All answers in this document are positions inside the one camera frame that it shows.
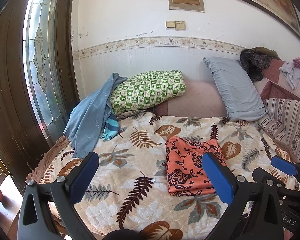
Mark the beige wall switch plate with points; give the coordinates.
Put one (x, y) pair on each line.
(177, 25)

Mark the blue grey cloth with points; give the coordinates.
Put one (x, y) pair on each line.
(88, 118)

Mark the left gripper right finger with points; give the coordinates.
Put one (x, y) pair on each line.
(253, 210)

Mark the striped floral cushion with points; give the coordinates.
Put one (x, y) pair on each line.
(282, 122)

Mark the green checkered pillow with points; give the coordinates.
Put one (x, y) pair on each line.
(146, 90)

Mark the lavender small garment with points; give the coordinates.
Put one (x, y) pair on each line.
(291, 73)

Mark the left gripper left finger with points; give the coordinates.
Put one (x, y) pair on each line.
(35, 218)

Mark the grey blue pillow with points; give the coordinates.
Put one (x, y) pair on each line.
(240, 96)

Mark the dark wooden door frame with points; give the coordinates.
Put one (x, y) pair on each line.
(22, 144)

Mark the orange floral blouse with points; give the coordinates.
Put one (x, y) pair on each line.
(185, 173)

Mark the black furry garment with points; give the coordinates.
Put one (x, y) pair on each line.
(254, 63)

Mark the stained glass window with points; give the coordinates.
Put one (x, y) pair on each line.
(40, 68)

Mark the olive green garment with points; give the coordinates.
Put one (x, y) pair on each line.
(267, 52)

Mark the teal striped sweater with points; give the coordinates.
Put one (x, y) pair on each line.
(111, 128)

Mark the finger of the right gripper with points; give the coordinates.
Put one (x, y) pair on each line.
(284, 166)

